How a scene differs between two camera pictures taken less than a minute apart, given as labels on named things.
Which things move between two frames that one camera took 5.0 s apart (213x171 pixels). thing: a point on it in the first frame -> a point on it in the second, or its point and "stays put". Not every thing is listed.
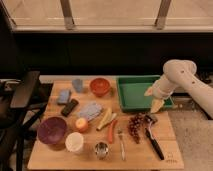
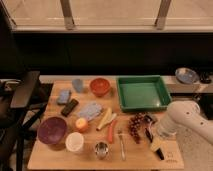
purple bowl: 51,130 stays put
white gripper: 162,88 -> 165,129
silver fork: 122,147 stays put
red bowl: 100,86 stays put
